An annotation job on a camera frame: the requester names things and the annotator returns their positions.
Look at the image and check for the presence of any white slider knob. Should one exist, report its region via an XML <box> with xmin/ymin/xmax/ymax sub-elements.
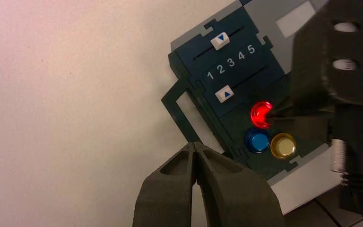
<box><xmin>215</xmin><ymin>85</ymin><xmax>235</xmax><ymax>104</ymax></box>
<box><xmin>210</xmin><ymin>32</ymin><xmax>231</xmax><ymax>51</ymax></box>

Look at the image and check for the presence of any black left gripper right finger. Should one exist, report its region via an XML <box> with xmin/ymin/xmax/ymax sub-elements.
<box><xmin>195</xmin><ymin>141</ymin><xmax>287</xmax><ymax>227</ymax></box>

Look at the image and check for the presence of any yellow round push button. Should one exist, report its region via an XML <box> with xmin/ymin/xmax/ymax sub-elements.
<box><xmin>270</xmin><ymin>132</ymin><xmax>297</xmax><ymax>160</ymax></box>

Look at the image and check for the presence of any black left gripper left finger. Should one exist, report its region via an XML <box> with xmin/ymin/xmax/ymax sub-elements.
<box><xmin>132</xmin><ymin>142</ymin><xmax>198</xmax><ymax>227</ymax></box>

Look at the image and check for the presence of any red round push button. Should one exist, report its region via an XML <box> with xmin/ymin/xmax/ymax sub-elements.
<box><xmin>250</xmin><ymin>101</ymin><xmax>274</xmax><ymax>129</ymax></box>

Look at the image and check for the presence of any dark teal grey control box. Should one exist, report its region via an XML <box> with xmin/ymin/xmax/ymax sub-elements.
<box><xmin>161</xmin><ymin>0</ymin><xmax>363</xmax><ymax>227</ymax></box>

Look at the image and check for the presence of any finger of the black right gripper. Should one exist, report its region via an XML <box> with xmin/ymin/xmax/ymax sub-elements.
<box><xmin>272</xmin><ymin>0</ymin><xmax>363</xmax><ymax>117</ymax></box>

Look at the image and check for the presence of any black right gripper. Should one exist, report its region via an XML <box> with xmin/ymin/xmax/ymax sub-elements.
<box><xmin>268</xmin><ymin>105</ymin><xmax>363</xmax><ymax>227</ymax></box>

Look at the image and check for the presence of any blue round push button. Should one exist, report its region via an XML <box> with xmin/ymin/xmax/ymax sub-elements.
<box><xmin>244</xmin><ymin>128</ymin><xmax>271</xmax><ymax>155</ymax></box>

